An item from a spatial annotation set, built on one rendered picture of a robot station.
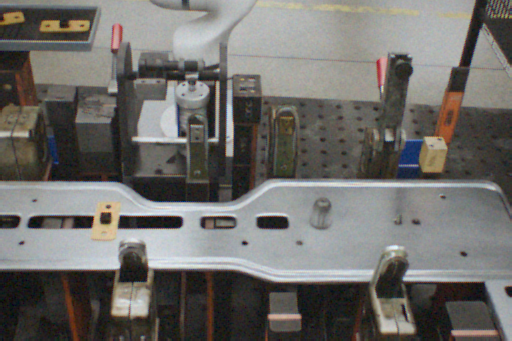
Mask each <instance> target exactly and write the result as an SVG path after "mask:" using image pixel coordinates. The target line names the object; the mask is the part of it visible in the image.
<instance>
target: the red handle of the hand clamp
mask: <svg viewBox="0 0 512 341"><path fill-rule="evenodd" d="M386 62H387V59H386V57H380V58H379V59H378V60H377V86H378V89H379V90H380V103H382V91H383V85H384V80H385V73H386ZM393 141H395V136H394V135H393V130H392V125H386V128H385V134H384V139H383V143H392V142H393Z"/></svg>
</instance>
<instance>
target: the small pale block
mask: <svg viewBox="0 0 512 341"><path fill-rule="evenodd" d="M447 150H448V148H447V147H446V144H445V140H444V139H443V137H424V139H423V142H422V148H421V152H420V155H419V159H418V166H419V170H418V177H417V179H437V175H441V170H442V168H443V165H444V161H445V156H446V152H447Z"/></svg>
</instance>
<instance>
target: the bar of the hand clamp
mask: <svg viewBox="0 0 512 341"><path fill-rule="evenodd" d="M412 62H413V57H412V55H411V53H409V52H388V56H387V62H386V73H385V80H384V85H383V91H382V103H381V109H380V115H379V121H378V126H377V131H378V134H379V143H378V147H377V151H382V145H383V139H384V134H385V128H386V125H394V130H393V135H394V136H395V141H393V142H392V143H391V146H392V148H393V149H394V151H398V149H399V144H400V134H401V129H402V124H403V118H404V108H405V103H406V98H407V93H408V87H409V77H410V76H411V75H412V74H413V66H412Z"/></svg>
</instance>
